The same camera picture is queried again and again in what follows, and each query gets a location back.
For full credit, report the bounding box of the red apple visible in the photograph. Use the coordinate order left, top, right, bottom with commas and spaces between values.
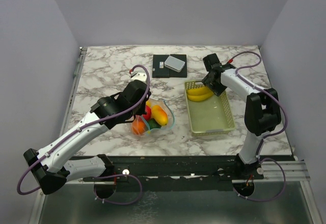
142, 105, 151, 121

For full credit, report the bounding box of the clear zip top bag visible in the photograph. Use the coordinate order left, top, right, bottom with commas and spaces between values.
130, 98, 175, 136

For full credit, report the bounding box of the pale green plastic basket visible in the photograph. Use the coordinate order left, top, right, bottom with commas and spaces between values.
185, 92, 235, 136

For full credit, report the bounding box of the orange tangerine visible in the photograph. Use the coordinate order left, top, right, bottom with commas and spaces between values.
131, 120, 147, 135

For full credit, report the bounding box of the yellow orange mango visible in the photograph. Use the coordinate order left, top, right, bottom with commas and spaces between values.
151, 105, 169, 126

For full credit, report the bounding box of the green lime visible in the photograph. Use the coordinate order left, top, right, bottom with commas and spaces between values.
147, 118, 161, 130

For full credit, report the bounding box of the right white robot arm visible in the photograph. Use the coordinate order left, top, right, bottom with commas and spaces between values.
202, 53, 281, 179

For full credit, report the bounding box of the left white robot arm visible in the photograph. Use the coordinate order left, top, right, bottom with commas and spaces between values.
23, 79, 151, 194

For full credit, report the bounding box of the yellow banana bunch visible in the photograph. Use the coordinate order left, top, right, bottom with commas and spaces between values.
186, 87, 214, 102

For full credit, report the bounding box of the black flat box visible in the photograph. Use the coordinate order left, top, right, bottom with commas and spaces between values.
152, 54, 187, 78

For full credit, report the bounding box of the grey white small box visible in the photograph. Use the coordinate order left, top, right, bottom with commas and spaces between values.
164, 55, 185, 73

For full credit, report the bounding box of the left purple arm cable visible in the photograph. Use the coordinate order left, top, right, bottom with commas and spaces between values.
16, 65, 151, 195

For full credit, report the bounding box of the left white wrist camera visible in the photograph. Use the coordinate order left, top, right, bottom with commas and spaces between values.
130, 71, 148, 83

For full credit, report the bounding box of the black metal base rail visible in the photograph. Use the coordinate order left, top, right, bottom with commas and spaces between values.
61, 154, 301, 193

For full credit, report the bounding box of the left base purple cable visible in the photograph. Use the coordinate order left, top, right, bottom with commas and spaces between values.
93, 174, 143, 206

